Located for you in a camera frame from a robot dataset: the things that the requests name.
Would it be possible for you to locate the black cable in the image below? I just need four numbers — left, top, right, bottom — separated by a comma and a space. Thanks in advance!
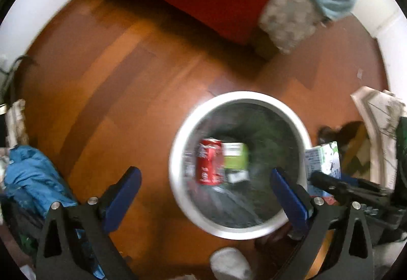
0, 55, 34, 102

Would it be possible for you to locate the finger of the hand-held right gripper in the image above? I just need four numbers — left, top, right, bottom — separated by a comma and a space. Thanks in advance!
309, 171, 361, 204
340, 173, 384, 189

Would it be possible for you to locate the dark brown slipper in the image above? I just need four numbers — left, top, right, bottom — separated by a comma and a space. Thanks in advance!
318, 121, 366, 148

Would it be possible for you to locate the grey hexagon patterned mattress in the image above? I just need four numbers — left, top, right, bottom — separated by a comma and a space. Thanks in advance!
257, 0, 331, 55

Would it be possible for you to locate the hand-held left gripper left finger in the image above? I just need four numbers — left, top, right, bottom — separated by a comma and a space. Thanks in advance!
35, 166, 142, 280

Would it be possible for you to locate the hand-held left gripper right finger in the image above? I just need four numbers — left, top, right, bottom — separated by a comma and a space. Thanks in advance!
270, 167, 376, 280

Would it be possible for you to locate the beige patterned cloth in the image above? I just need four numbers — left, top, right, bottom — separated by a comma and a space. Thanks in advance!
5, 99, 30, 148

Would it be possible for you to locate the red soda can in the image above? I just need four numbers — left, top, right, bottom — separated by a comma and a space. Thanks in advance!
195, 138, 226, 186

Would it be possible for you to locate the white sock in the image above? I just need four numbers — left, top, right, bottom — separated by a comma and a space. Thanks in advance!
210, 247, 255, 280

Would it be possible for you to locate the white green milk carton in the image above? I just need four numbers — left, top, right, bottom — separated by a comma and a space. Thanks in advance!
303, 141, 342, 198

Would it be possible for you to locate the blue garment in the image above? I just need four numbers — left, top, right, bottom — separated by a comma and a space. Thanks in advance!
4, 145, 105, 279

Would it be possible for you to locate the green white paper box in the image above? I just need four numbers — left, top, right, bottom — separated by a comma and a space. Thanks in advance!
222, 142, 250, 184

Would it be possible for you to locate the folded newspaper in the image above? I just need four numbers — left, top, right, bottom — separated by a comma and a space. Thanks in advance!
350, 86, 407, 190

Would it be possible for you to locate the white round waste bin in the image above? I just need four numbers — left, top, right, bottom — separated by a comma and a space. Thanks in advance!
168, 91, 314, 240

